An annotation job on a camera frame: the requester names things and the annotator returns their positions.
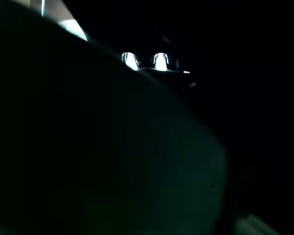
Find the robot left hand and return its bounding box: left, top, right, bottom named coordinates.
left=62, top=0, right=294, bottom=177

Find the dark green cloth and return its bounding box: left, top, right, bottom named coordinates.
left=0, top=0, right=229, bottom=235

